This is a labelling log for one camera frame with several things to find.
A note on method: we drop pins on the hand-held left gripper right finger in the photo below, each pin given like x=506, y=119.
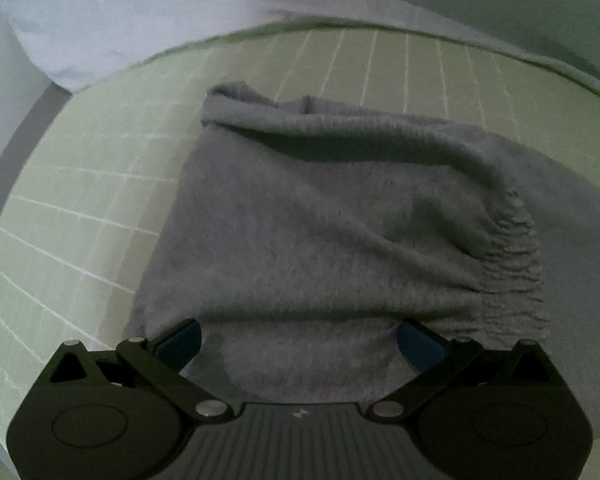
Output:
x=420, y=345

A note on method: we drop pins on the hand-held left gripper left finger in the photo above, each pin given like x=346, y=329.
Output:
x=180, y=345

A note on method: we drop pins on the grey pants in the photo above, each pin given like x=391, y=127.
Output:
x=305, y=210

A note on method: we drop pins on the green grid bed sheet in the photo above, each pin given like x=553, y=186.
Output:
x=80, y=210

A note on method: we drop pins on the light blue printed blanket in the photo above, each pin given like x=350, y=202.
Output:
x=130, y=10

